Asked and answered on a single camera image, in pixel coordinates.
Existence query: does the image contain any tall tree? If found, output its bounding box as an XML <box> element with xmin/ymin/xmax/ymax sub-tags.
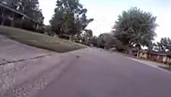
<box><xmin>46</xmin><ymin>0</ymin><xmax>98</xmax><ymax>43</ymax></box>

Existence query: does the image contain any grey asphalt road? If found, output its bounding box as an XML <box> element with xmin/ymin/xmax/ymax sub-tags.
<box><xmin>27</xmin><ymin>36</ymin><xmax>171</xmax><ymax>97</ymax></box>

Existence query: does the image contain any large round tree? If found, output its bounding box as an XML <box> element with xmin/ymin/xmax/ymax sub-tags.
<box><xmin>108</xmin><ymin>3</ymin><xmax>162</xmax><ymax>58</ymax></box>

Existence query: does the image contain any pale concrete driveway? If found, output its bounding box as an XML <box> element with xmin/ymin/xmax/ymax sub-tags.
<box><xmin>128</xmin><ymin>55</ymin><xmax>171</xmax><ymax>72</ymax></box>

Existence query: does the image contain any cracked concrete driveway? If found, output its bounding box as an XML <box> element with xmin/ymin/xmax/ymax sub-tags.
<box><xmin>0</xmin><ymin>27</ymin><xmax>92</xmax><ymax>97</ymax></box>

